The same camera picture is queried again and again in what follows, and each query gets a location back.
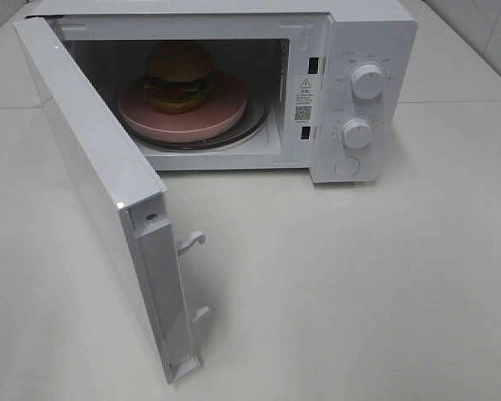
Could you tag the lower white timer knob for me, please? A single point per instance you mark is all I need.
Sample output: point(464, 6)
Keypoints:
point(356, 133)

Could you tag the pink round plate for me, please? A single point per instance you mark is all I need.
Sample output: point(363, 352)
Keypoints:
point(223, 108)

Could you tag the white microwave oven body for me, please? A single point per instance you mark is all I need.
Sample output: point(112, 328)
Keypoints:
point(295, 56)

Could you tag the round white door button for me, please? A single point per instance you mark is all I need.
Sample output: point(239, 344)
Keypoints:
point(347, 167)

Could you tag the upper white power knob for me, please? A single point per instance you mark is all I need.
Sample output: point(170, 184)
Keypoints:
point(367, 80)

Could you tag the white microwave door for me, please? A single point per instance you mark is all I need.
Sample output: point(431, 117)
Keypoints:
point(123, 197)

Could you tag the burger with sesame-free bun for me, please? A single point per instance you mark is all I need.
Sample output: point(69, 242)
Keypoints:
point(178, 76)

